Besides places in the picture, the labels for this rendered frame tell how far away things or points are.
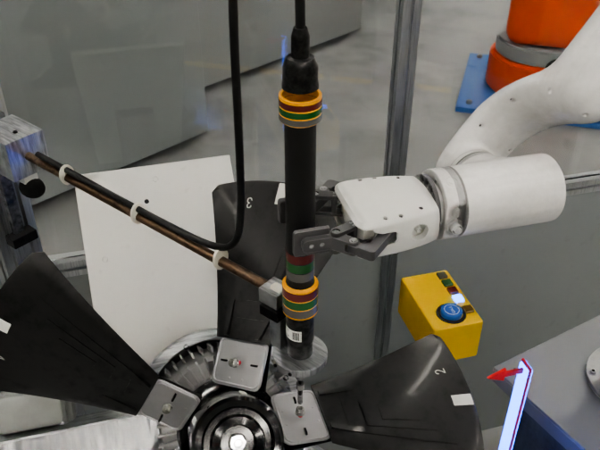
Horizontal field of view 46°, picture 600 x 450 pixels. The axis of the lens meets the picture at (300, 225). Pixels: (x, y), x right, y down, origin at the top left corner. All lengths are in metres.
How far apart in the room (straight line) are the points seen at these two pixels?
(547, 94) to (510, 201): 0.13
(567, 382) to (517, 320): 0.79
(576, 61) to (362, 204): 0.29
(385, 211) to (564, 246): 1.36
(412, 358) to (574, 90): 0.47
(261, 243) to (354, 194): 0.23
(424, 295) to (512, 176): 0.58
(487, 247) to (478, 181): 1.14
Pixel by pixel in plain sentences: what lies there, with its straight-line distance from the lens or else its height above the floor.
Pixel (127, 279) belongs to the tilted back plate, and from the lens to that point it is 1.20.
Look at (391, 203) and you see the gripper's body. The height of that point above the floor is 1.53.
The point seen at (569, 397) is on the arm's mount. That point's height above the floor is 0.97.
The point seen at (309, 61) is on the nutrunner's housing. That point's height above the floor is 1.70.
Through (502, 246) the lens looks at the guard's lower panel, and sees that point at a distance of 1.99.
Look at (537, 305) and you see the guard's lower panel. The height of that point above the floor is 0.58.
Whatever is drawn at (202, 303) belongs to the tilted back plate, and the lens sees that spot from 1.20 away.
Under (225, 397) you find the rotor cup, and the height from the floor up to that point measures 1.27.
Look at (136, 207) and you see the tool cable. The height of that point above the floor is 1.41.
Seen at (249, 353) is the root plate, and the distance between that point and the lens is 0.98.
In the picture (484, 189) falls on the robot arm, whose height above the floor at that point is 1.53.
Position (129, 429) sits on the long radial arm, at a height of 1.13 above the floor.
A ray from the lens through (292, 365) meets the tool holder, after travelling 0.90.
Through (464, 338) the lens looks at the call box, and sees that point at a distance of 1.37.
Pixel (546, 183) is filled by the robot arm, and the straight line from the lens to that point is 0.87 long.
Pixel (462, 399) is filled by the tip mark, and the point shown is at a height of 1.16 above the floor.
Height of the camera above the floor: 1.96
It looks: 35 degrees down
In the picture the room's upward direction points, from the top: straight up
